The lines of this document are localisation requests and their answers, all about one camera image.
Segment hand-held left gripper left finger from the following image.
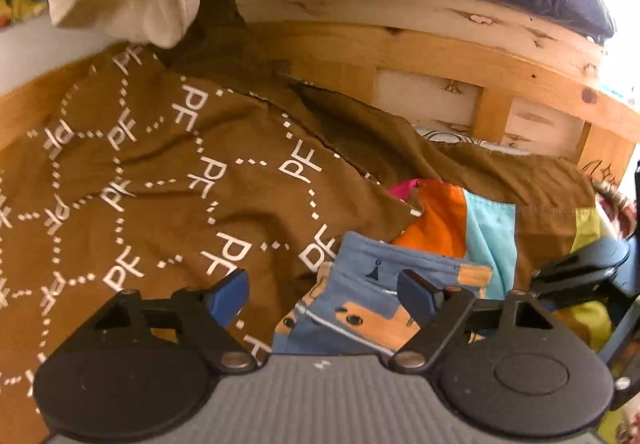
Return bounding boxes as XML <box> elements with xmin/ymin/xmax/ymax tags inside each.
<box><xmin>75</xmin><ymin>268</ymin><xmax>259</xmax><ymax>373</ymax></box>

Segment floral patterned cloth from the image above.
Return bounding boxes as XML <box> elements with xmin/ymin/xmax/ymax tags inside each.
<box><xmin>592</xmin><ymin>177</ymin><xmax>640</xmax><ymax>240</ymax></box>

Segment colourful patchwork cloth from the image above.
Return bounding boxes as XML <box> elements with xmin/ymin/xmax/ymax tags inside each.
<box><xmin>390</xmin><ymin>178</ymin><xmax>618</xmax><ymax>355</ymax></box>

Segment blue and tan pants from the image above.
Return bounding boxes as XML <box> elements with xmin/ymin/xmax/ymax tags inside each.
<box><xmin>272</xmin><ymin>231</ymin><xmax>494</xmax><ymax>358</ymax></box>

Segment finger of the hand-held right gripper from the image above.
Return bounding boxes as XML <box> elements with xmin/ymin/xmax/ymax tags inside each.
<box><xmin>530</xmin><ymin>237</ymin><xmax>633</xmax><ymax>311</ymax></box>

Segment wooden bed frame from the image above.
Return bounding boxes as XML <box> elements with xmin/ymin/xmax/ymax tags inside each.
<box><xmin>0</xmin><ymin>0</ymin><xmax>640</xmax><ymax>187</ymax></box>

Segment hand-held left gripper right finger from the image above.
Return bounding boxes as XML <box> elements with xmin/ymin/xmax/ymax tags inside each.
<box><xmin>388</xmin><ymin>268</ymin><xmax>572</xmax><ymax>373</ymax></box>

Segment brown printed blanket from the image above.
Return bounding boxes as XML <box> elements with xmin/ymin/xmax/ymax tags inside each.
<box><xmin>0</xmin><ymin>0</ymin><xmax>601</xmax><ymax>444</ymax></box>

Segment pink cloth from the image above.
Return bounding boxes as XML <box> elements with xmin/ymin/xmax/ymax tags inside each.
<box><xmin>387</xmin><ymin>178</ymin><xmax>422</xmax><ymax>201</ymax></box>

